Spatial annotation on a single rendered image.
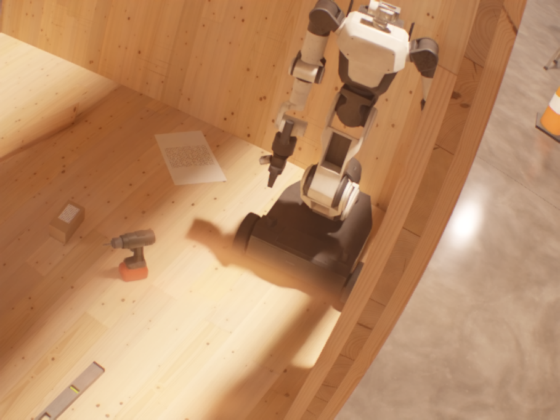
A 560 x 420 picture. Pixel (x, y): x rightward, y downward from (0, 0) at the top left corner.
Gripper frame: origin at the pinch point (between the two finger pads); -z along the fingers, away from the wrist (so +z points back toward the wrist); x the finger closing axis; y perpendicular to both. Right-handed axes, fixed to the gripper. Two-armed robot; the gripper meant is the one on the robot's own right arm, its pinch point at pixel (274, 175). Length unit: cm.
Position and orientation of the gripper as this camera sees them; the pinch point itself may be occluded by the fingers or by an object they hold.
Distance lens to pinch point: 300.2
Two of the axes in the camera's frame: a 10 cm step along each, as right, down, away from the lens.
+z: 2.6, -8.5, -4.7
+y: 9.4, 3.3, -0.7
